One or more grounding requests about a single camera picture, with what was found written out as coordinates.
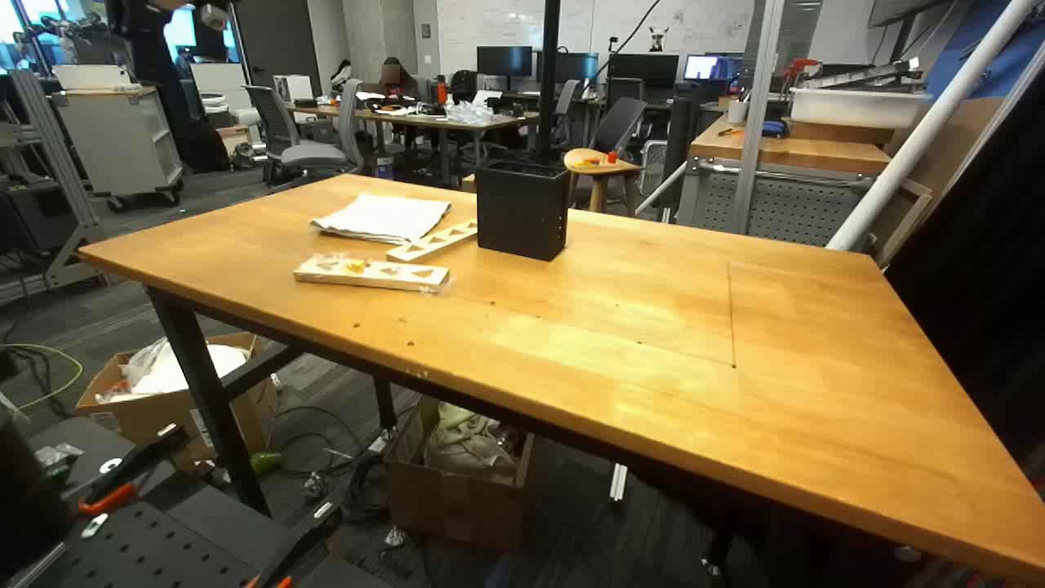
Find black box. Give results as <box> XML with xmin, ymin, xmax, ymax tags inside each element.
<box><xmin>473</xmin><ymin>161</ymin><xmax>574</xmax><ymax>265</ymax></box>

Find cardboard box with crumpled paper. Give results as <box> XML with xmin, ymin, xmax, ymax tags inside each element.
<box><xmin>383</xmin><ymin>396</ymin><xmax>538</xmax><ymax>551</ymax></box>

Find grey aluminium pole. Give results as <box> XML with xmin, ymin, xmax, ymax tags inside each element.
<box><xmin>728</xmin><ymin>0</ymin><xmax>790</xmax><ymax>237</ymax></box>

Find lit computer screen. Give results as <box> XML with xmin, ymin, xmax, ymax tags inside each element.
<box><xmin>680</xmin><ymin>53</ymin><xmax>749</xmax><ymax>88</ymax></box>

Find white plastic bin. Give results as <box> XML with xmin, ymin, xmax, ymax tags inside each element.
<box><xmin>786</xmin><ymin>83</ymin><xmax>935</xmax><ymax>134</ymax></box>

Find green floor cable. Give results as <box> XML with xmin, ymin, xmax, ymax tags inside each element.
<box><xmin>0</xmin><ymin>339</ymin><xmax>88</xmax><ymax>420</ymax></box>

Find black column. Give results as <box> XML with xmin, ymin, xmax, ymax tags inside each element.
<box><xmin>103</xmin><ymin>0</ymin><xmax>235</xmax><ymax>173</ymax></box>

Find wooden puzzle board coloured pieces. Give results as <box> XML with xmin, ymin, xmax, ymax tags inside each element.
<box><xmin>289</xmin><ymin>251</ymin><xmax>452</xmax><ymax>297</ymax></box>

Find white slanted bar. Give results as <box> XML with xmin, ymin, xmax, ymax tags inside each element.
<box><xmin>633</xmin><ymin>161</ymin><xmax>692</xmax><ymax>220</ymax></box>

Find orange handled tool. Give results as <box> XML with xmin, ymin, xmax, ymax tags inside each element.
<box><xmin>75</xmin><ymin>482</ymin><xmax>144</xmax><ymax>521</ymax></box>

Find black computer monitor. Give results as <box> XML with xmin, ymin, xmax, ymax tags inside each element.
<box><xmin>473</xmin><ymin>44</ymin><xmax>538</xmax><ymax>83</ymax></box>

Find white wheeled cart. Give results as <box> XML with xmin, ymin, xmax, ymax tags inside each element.
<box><xmin>46</xmin><ymin>64</ymin><xmax>190</xmax><ymax>213</ymax></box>

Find round wooden stool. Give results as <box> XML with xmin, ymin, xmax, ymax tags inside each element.
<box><xmin>561</xmin><ymin>144</ymin><xmax>642</xmax><ymax>215</ymax></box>

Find black office chair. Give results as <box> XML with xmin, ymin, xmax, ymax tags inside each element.
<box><xmin>592</xmin><ymin>95</ymin><xmax>651</xmax><ymax>158</ymax></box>

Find black curtain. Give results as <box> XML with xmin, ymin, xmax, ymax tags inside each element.
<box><xmin>886</xmin><ymin>75</ymin><xmax>1045</xmax><ymax>461</ymax></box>

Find white cloth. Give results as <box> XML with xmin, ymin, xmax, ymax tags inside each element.
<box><xmin>309</xmin><ymin>189</ymin><xmax>452</xmax><ymax>249</ymax></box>

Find black stand pole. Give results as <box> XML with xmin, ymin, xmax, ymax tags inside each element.
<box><xmin>535</xmin><ymin>0</ymin><xmax>565</xmax><ymax>171</ymax></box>

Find black perforated board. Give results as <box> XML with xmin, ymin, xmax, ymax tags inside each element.
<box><xmin>20</xmin><ymin>476</ymin><xmax>319</xmax><ymax>588</ymax></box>

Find cluttered office desk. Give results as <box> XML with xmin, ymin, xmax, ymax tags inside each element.
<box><xmin>368</xmin><ymin>105</ymin><xmax>538</xmax><ymax>189</ymax></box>

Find grey metal shelf frame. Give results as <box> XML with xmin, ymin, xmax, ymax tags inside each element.
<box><xmin>0</xmin><ymin>69</ymin><xmax>107</xmax><ymax>306</ymax></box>

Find white slanted pole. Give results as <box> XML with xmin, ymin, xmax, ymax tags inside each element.
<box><xmin>825</xmin><ymin>0</ymin><xmax>1041</xmax><ymax>254</ymax></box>

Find cardboard box with white plastic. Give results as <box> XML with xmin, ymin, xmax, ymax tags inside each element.
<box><xmin>70</xmin><ymin>332</ymin><xmax>283</xmax><ymax>461</ymax></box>

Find seated person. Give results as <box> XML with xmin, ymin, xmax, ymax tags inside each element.
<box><xmin>376</xmin><ymin>57</ymin><xmax>421</xmax><ymax>105</ymax></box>

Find wooden top workbench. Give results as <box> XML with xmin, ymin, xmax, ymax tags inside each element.
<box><xmin>677</xmin><ymin>112</ymin><xmax>894</xmax><ymax>249</ymax></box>

